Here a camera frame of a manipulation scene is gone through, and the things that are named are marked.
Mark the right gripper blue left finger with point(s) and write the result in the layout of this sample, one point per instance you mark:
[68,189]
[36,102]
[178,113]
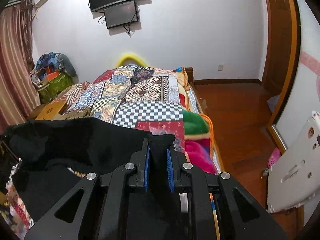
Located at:
[146,169]

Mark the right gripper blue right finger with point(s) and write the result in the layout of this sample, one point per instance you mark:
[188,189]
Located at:
[170,172]

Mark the black pants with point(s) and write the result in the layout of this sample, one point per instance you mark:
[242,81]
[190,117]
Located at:
[53,151]

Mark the green pink fleece blanket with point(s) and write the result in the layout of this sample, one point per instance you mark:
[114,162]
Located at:
[199,143]

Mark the colourful patchwork quilt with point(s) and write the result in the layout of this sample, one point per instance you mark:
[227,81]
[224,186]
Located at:
[137,97]

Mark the folded khaki pants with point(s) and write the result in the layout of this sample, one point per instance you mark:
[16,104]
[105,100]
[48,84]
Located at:
[86,113]

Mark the pink slipper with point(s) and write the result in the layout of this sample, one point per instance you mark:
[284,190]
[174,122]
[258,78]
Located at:
[274,157]

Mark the yellow foam tube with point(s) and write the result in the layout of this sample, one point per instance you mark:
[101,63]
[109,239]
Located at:
[130,57]

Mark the wooden board with cutouts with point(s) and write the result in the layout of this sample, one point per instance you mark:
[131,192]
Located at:
[51,110]

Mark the green storage box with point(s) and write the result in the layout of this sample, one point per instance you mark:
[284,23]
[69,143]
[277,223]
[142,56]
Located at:
[53,88]

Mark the pile of clothes on box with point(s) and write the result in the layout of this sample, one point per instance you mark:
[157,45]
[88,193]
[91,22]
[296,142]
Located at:
[56,62]

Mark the striped red curtain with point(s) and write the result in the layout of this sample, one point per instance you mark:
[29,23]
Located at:
[19,97]

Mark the white sliding wardrobe door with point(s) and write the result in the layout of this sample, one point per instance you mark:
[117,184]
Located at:
[304,96]

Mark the wooden door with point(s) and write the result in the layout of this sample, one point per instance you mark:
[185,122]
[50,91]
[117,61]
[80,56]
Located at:
[279,45]

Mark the white wall socket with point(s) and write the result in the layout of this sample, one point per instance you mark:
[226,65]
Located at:
[220,67]

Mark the small black wall monitor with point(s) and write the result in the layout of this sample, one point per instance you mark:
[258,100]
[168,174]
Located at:
[121,14]

